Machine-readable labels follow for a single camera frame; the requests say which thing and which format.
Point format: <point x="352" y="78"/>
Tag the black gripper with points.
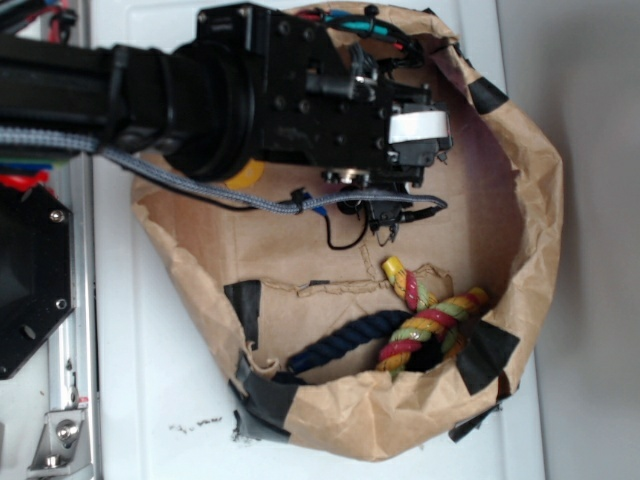
<point x="278" y="90"/>

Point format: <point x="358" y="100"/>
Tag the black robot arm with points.
<point x="142" y="109"/>

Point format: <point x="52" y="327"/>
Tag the yellow rubber duck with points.
<point x="249" y="175"/>

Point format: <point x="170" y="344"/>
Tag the brown paper bag bin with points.
<point x="260" y="287"/>

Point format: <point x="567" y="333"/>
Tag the multicolour knotted rope toy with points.
<point x="432" y="332"/>

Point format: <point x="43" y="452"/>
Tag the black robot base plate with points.
<point x="36" y="272"/>

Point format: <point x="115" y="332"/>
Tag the aluminium rail frame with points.
<point x="72" y="353"/>

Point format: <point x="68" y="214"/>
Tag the metal corner bracket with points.
<point x="64" y="446"/>

